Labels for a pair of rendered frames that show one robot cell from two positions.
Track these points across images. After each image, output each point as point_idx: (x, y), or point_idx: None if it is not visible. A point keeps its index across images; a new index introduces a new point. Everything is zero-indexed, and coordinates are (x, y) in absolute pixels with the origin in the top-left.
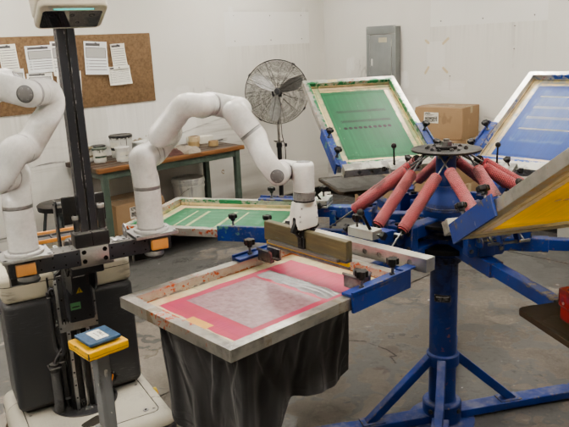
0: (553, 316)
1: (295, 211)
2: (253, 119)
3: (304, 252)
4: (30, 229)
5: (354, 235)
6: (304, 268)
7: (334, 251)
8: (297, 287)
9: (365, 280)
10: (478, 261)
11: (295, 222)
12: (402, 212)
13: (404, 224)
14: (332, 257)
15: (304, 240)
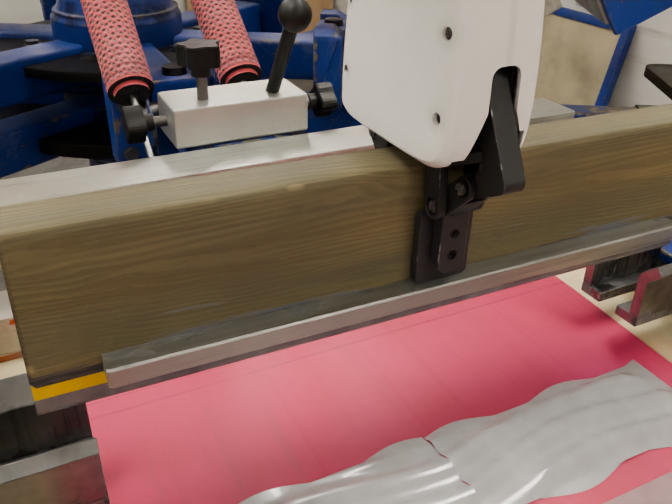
0: None
1: (527, 2)
2: None
3: (480, 288)
4: None
5: (215, 137)
6: (223, 385)
7: (645, 189)
8: (539, 491)
9: (646, 254)
10: (340, 113)
11: (506, 102)
12: (14, 54)
13: (249, 53)
14: (641, 227)
15: (470, 212)
